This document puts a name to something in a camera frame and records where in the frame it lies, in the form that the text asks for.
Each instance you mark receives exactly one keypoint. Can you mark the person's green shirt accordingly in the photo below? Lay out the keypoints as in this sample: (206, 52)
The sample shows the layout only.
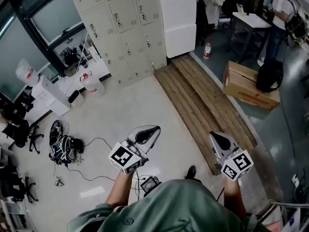
(169, 209)

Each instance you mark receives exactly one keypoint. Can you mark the thin white pole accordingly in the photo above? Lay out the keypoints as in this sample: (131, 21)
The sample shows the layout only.
(79, 57)

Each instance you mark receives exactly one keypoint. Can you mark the dark potted plant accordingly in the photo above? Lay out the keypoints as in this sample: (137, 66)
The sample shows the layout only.
(70, 55)

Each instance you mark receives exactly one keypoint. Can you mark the white trash bin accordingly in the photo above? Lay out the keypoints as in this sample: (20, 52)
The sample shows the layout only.
(76, 99)

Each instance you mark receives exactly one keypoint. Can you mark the black framed window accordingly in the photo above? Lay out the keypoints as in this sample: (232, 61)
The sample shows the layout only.
(55, 20)

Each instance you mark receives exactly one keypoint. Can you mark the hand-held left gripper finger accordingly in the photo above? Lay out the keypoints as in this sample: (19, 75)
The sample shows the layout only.
(150, 144)
(135, 132)

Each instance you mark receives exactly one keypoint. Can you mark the person's left forearm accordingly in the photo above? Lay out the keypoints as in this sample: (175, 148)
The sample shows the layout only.
(120, 190)

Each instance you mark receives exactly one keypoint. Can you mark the white side table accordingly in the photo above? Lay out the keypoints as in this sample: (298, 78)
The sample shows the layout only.
(96, 69)

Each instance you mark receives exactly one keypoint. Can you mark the grey metal locker cabinet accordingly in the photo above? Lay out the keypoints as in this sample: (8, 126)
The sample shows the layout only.
(125, 33)

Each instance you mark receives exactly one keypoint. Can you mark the red label plastic bottle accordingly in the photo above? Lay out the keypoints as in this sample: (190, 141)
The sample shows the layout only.
(207, 49)

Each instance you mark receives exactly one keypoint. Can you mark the person's black shoe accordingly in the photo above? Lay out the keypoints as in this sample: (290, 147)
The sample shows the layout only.
(190, 171)

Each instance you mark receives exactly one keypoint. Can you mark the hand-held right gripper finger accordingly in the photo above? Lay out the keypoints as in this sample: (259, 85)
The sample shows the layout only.
(216, 149)
(225, 141)

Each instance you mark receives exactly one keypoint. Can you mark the grey metal workbench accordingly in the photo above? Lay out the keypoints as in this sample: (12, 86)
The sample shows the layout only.
(248, 30)

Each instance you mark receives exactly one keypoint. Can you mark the brown cardboard box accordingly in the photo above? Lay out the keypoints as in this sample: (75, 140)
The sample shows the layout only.
(241, 88)

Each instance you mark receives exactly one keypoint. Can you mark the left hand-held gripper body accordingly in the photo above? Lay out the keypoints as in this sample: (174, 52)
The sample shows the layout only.
(125, 158)

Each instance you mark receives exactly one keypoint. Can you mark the hanging black coat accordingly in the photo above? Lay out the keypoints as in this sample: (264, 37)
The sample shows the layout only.
(202, 13)

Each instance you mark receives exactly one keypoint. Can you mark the person's right forearm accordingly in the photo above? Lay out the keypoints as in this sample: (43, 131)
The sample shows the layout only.
(233, 197)

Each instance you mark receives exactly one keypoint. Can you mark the black backpack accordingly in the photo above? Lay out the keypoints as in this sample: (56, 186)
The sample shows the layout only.
(269, 75)

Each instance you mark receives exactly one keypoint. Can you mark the wooden slat platform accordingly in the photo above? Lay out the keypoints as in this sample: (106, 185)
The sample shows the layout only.
(200, 100)

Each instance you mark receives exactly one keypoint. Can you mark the black display unit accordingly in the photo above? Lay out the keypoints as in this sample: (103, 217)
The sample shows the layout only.
(149, 185)

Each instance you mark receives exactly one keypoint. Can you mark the black office chair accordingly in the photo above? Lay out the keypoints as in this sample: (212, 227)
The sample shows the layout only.
(17, 132)
(14, 185)

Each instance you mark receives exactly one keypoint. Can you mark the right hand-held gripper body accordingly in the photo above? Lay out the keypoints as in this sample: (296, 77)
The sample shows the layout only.
(237, 164)

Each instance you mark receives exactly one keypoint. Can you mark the white foam box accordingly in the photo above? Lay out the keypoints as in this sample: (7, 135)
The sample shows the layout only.
(178, 8)
(181, 41)

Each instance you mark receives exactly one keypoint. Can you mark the clear water jug red label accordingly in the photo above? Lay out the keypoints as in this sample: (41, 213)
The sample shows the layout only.
(25, 72)

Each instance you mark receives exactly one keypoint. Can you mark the white power strip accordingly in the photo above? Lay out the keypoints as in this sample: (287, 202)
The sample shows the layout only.
(295, 180)

